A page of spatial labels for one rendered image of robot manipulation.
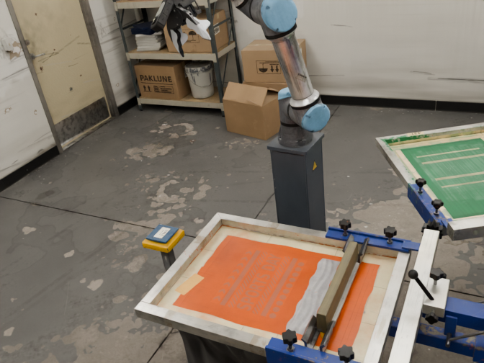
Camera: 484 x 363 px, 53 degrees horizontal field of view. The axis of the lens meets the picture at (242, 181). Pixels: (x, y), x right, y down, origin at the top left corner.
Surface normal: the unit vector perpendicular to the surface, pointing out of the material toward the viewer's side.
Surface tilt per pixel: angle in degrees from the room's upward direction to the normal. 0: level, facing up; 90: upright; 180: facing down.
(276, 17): 83
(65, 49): 90
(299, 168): 90
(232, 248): 0
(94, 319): 0
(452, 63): 90
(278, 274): 0
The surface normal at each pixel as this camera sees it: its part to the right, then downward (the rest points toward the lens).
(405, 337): -0.12, -0.86
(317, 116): 0.44, 0.52
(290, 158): -0.52, 0.49
